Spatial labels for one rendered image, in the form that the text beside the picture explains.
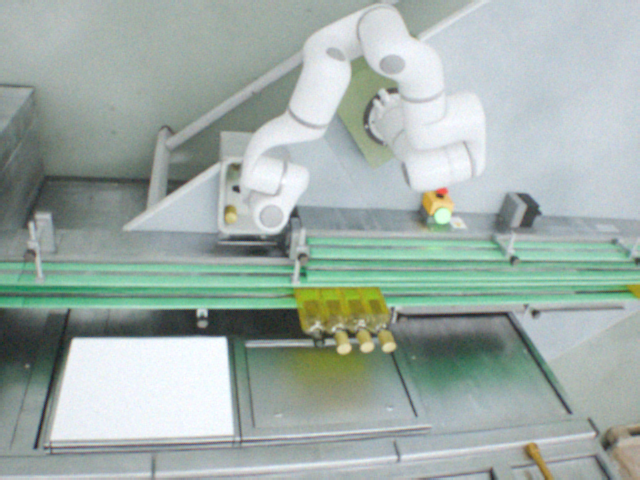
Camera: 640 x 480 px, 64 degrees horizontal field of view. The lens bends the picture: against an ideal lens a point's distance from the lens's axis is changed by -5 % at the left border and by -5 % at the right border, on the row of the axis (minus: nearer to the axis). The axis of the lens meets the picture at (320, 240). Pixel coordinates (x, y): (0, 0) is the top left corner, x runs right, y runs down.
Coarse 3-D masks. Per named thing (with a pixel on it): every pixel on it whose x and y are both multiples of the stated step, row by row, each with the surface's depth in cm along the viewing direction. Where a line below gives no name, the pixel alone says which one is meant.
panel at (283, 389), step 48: (96, 336) 137; (144, 336) 140; (192, 336) 143; (240, 336) 146; (288, 336) 149; (240, 384) 132; (288, 384) 135; (336, 384) 138; (384, 384) 140; (48, 432) 112; (240, 432) 121; (288, 432) 122; (336, 432) 125; (384, 432) 128
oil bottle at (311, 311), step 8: (296, 288) 146; (304, 288) 144; (312, 288) 145; (296, 296) 146; (304, 296) 141; (312, 296) 142; (320, 296) 142; (304, 304) 139; (312, 304) 139; (320, 304) 140; (304, 312) 137; (312, 312) 137; (320, 312) 137; (304, 320) 136; (312, 320) 135; (320, 320) 135; (304, 328) 137
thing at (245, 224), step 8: (224, 160) 133; (232, 160) 132; (240, 160) 133; (224, 168) 133; (224, 176) 135; (232, 176) 143; (224, 184) 136; (232, 184) 144; (224, 192) 138; (232, 192) 146; (224, 200) 146; (232, 200) 147; (240, 208) 149; (240, 216) 149; (248, 216) 150; (224, 224) 145; (232, 224) 146; (240, 224) 147; (248, 224) 147; (224, 232) 144; (232, 232) 144; (240, 232) 145; (248, 232) 145; (256, 232) 146; (264, 232) 146; (272, 232) 147
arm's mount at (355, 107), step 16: (352, 64) 132; (368, 64) 126; (352, 80) 127; (368, 80) 127; (384, 80) 128; (352, 96) 129; (368, 96) 130; (352, 112) 131; (368, 112) 132; (352, 128) 134; (368, 128) 134; (368, 144) 137; (384, 144) 138; (368, 160) 140; (384, 160) 141
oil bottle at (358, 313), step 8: (344, 288) 146; (352, 288) 147; (360, 288) 148; (344, 296) 144; (352, 296) 144; (360, 296) 144; (344, 304) 143; (352, 304) 141; (360, 304) 141; (352, 312) 138; (360, 312) 139; (368, 312) 139; (352, 320) 137; (360, 320) 137; (368, 320) 138; (352, 328) 138
